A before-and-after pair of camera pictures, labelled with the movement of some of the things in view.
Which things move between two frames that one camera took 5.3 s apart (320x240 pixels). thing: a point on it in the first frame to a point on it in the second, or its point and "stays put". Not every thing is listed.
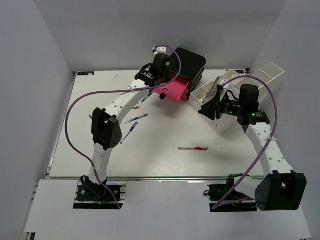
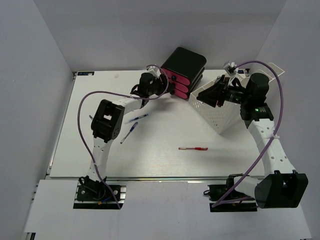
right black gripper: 209,108 to 211,95
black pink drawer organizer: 190,77 stays put
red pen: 193,148 stays put
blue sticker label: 85,73 stays put
